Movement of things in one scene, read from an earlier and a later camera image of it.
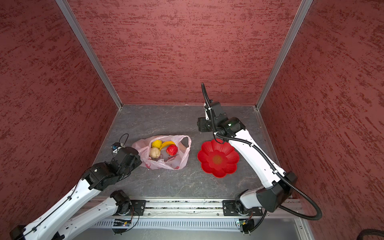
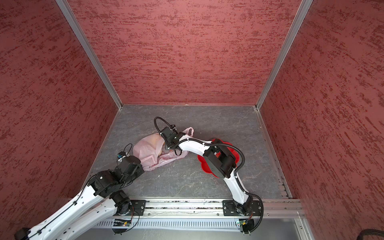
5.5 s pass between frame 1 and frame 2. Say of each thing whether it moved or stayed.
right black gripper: moved
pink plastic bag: moved
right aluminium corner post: stayed
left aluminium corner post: stayed
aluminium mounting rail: stayed
